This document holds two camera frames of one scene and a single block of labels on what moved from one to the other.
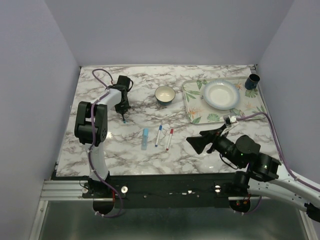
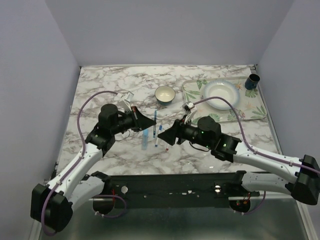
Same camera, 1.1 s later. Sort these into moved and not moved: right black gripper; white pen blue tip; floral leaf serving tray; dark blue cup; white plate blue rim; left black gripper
Moved: left black gripper; right black gripper
Not moved: white plate blue rim; white pen blue tip; floral leaf serving tray; dark blue cup
